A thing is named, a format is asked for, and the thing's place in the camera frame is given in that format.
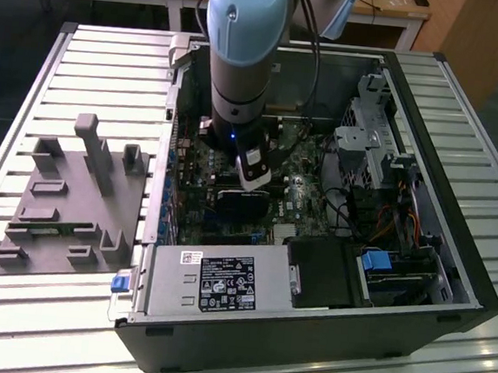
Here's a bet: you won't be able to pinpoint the black graphics card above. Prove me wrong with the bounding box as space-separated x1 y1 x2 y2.
214 185 271 223

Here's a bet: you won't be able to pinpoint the green motherboard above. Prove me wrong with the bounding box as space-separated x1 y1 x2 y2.
167 101 339 257

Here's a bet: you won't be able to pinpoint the silver chipset heatsink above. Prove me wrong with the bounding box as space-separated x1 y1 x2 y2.
272 223 298 244

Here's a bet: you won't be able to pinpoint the metal drive cage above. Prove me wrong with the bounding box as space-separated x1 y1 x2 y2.
328 70 423 196

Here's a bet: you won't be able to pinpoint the grey power supply box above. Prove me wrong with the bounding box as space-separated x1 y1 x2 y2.
143 242 297 327

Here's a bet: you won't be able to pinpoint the grey plastic parts rack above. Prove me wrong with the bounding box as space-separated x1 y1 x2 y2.
0 106 156 290

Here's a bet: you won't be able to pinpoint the black power connector bundle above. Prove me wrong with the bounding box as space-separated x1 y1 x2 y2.
347 185 383 236

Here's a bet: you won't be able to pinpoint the black drive box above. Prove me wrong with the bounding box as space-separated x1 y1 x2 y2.
280 232 368 315

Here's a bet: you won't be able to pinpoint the blue case latch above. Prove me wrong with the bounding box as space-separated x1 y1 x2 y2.
109 272 131 295

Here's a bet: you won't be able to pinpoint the blue disk carrier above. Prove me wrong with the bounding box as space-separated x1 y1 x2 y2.
359 246 397 278

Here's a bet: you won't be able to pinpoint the black open PC case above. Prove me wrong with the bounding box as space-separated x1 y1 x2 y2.
110 26 498 373

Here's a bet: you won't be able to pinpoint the metal disk bay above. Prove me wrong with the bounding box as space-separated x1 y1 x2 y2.
349 241 461 317

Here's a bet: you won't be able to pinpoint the wooden cabinet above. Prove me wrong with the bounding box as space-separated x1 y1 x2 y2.
406 0 498 113

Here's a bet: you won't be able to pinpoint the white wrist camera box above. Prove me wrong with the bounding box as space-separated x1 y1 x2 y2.
232 143 276 195

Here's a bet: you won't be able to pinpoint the grey case release handle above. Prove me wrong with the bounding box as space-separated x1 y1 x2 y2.
167 33 202 72

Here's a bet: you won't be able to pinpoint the black looped wire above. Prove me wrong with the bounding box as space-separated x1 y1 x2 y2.
318 186 366 242

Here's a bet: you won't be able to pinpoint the yellow red power wires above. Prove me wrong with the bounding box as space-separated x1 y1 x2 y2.
368 203 425 249

